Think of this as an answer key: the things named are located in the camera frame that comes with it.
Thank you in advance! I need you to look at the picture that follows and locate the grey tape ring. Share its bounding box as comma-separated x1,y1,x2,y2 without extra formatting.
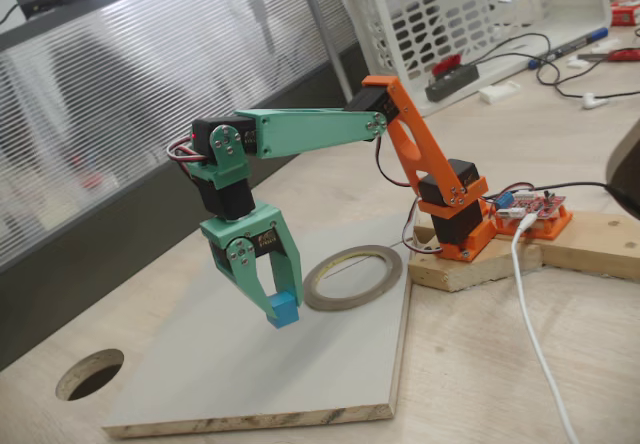
302,244,404,312

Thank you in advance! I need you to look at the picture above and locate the black power strip red switch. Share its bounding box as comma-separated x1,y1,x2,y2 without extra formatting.
424,53,481,103

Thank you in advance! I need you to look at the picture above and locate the red controller circuit board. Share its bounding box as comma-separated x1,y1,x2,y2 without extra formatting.
494,188,569,223

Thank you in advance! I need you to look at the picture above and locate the white plastic crate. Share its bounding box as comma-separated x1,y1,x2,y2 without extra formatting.
339,0,612,118

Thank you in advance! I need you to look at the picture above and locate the white USB cable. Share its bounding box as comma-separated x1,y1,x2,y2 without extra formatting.
509,213,581,444

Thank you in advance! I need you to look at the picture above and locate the black power cable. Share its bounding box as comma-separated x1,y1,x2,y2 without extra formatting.
487,181,640,213

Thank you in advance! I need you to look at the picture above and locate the grey plywood board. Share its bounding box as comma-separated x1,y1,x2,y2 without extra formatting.
102,212,416,439

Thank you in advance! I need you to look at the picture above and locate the frosted desk partition panel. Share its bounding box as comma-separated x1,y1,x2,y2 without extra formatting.
0,0,366,373

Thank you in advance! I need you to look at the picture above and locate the long wooden base plank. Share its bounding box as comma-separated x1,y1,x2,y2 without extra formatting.
539,207,640,281

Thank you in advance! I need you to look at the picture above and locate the red white black servo wire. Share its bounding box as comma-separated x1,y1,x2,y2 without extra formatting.
374,136,421,190
167,136,204,178
402,198,444,255

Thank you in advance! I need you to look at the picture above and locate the red and white box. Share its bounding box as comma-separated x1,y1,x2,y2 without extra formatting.
610,3,640,28

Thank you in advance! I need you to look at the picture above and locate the angled wooden base block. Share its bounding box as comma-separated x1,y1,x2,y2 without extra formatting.
407,213,545,294

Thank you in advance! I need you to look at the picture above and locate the red handled tool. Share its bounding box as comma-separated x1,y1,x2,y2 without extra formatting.
577,47,640,64

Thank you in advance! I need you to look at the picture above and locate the blue capped marker pen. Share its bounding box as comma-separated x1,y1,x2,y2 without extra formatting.
528,26,610,69

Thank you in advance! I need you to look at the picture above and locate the dark rounded blurred object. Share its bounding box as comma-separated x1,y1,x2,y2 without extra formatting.
604,118,640,215

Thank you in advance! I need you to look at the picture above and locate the orange controller board mount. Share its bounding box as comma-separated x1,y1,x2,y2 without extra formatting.
492,203,574,241

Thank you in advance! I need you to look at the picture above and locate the blue cube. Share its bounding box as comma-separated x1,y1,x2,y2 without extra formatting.
265,291,302,329

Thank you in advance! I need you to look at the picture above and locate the thin black cable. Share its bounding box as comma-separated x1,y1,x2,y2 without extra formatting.
457,32,640,100

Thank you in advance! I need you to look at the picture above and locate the white plastic printed part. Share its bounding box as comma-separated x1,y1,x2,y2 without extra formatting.
478,79,522,104

